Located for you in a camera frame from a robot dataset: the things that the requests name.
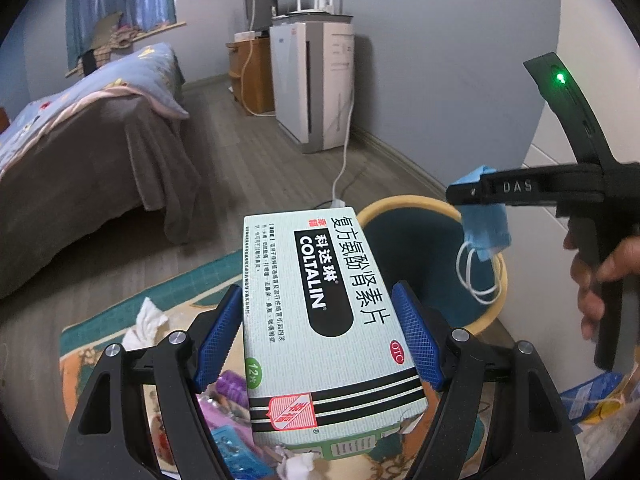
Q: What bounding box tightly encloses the person's right hand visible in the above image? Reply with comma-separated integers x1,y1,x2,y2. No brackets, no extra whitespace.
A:
570,235,640,340

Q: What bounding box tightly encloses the blue foil wrapper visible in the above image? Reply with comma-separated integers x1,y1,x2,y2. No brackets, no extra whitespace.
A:
210,426,274,480

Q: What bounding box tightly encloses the teal bin with yellow rim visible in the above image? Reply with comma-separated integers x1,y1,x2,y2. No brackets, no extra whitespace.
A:
357,195,509,336

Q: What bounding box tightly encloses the green white medicine box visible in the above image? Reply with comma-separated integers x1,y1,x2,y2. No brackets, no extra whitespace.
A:
242,208,428,460

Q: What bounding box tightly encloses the blue plastic package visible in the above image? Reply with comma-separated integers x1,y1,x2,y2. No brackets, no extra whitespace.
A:
560,372,624,424

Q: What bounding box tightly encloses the light blue patterned quilt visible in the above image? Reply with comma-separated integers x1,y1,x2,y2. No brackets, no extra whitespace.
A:
1,42,189,172

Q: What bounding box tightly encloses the wooden cabinet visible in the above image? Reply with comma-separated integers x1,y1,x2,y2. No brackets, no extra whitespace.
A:
226,37,274,116

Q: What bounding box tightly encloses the bed with grey blanket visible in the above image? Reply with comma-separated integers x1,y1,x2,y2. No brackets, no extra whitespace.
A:
1,96,201,296

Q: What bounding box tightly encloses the blue curtain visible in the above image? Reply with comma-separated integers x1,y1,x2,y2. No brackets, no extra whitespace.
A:
65,0,177,68

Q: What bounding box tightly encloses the teal cream patterned rug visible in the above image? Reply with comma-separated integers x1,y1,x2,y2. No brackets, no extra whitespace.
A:
58,249,501,480

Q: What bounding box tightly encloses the white tissue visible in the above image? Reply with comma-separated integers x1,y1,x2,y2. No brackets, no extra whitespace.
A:
122,297,169,351

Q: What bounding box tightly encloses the white wifi router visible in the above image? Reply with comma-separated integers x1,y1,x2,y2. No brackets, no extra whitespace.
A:
285,0,344,16

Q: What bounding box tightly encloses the blue face mask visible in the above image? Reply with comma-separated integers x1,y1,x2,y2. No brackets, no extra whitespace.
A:
449,164,513,307

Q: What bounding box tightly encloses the purple snack wrapper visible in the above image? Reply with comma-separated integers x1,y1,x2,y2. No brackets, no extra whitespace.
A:
198,370,250,429

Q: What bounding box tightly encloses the white air purifier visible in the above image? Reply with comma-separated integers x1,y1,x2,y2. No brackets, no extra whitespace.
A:
269,13,355,154

